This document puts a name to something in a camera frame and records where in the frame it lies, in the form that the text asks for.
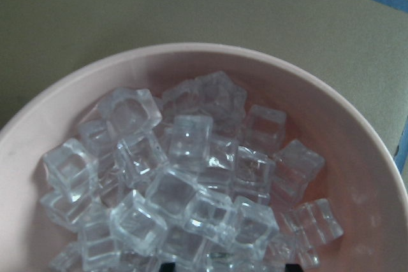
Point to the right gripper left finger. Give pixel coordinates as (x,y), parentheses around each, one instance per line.
(168,267)

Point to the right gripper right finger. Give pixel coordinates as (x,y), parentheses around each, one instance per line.
(293,268)

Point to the pile of ice cubes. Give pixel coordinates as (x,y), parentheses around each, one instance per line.
(195,177)

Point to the pink bowl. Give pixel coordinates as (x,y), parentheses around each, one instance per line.
(361,180)

